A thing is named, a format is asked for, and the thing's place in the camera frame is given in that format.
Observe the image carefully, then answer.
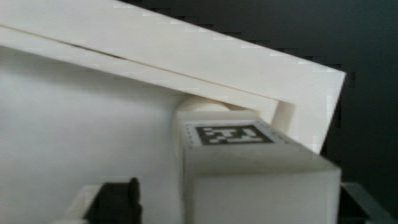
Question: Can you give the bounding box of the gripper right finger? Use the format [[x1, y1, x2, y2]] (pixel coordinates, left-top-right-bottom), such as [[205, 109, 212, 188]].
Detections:
[[340, 182, 397, 224]]

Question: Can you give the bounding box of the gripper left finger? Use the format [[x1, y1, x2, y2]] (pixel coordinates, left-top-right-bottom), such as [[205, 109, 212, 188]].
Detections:
[[59, 178, 143, 224]]

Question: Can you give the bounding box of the white table leg with tag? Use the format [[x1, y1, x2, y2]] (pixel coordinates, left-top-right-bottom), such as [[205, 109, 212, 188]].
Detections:
[[173, 97, 342, 224]]

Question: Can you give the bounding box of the white square table top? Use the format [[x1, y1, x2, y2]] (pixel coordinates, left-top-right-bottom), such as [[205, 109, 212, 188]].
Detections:
[[0, 24, 299, 224]]

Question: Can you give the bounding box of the white fence wall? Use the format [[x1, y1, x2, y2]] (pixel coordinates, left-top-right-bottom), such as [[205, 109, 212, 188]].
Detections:
[[0, 0, 346, 151]]

